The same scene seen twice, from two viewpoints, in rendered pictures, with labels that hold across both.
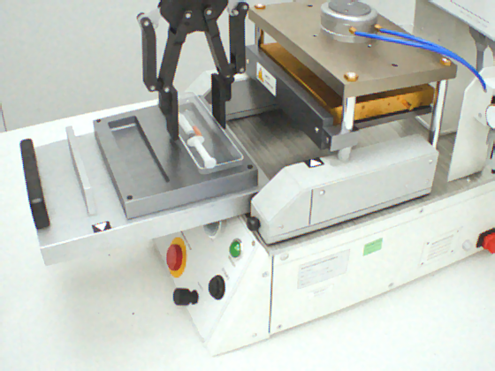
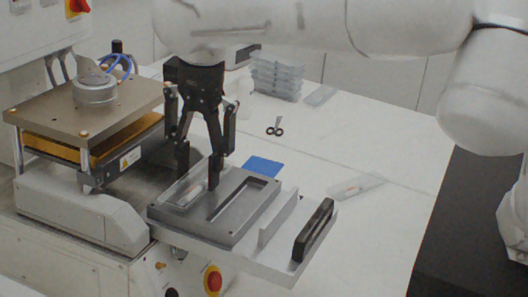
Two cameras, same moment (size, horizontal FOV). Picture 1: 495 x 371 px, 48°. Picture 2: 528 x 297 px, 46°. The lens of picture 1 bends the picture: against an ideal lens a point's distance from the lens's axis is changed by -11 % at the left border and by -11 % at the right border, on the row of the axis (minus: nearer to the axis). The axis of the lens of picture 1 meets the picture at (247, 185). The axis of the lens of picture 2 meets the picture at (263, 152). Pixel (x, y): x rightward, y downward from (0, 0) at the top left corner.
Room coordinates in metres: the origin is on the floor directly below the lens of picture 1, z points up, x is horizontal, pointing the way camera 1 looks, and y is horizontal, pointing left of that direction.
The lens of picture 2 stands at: (1.24, 0.81, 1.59)
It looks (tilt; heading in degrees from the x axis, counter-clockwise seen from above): 29 degrees down; 226
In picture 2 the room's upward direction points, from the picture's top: 6 degrees clockwise
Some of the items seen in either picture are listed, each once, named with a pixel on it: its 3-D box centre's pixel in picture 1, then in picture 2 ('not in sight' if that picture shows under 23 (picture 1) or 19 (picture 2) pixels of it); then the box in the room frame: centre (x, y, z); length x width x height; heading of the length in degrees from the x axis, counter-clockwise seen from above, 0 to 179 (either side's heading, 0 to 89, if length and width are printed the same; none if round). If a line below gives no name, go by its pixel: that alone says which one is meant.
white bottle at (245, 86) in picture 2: not in sight; (244, 95); (0.07, -0.49, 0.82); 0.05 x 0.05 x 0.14
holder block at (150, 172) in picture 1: (167, 149); (217, 198); (0.65, 0.10, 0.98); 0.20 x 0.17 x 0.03; 24
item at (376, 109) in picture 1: (348, 61); (99, 117); (0.74, -0.14, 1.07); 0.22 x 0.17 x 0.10; 24
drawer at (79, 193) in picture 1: (133, 165); (240, 211); (0.63, 0.15, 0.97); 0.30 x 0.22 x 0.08; 114
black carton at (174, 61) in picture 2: not in sight; (176, 71); (0.15, -0.74, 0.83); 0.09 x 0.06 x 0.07; 31
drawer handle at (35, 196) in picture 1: (33, 179); (314, 227); (0.57, 0.27, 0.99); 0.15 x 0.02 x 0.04; 24
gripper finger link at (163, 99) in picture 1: (157, 95); (223, 159); (0.64, 0.11, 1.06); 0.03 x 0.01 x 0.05; 114
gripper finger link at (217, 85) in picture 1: (218, 101); (183, 161); (0.68, 0.04, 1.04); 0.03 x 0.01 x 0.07; 24
